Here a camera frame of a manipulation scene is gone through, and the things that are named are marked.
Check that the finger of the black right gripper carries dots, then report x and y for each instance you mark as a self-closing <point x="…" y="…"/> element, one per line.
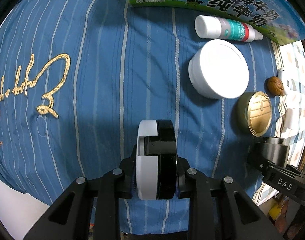
<point x="268" y="151"/>

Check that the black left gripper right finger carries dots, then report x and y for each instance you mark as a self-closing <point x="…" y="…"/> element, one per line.
<point x="220" y="208"/>

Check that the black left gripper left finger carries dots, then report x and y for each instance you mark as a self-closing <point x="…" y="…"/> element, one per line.
<point x="69" y="216"/>

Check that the small white cylinder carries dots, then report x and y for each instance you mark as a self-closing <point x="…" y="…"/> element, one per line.
<point x="288" y="119"/>

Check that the brown walnut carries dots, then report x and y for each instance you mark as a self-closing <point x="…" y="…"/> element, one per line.
<point x="275" y="86"/>

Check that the black and white round case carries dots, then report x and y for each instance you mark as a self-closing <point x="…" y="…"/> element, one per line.
<point x="156" y="160"/>

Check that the white spray bottle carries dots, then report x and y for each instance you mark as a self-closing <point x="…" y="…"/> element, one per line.
<point x="210" y="27"/>

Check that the gold round tin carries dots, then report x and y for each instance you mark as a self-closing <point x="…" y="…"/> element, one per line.
<point x="254" y="113"/>

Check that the plaid checkered cloth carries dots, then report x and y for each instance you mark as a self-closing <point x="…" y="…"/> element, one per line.
<point x="288" y="63"/>

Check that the white round jar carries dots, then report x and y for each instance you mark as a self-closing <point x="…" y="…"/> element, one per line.
<point x="219" y="71"/>

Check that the milk carton cardboard box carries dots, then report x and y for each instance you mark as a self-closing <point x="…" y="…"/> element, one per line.
<point x="283" y="21"/>

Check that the blue striped cloth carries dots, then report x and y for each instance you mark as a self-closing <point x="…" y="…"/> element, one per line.
<point x="78" y="76"/>

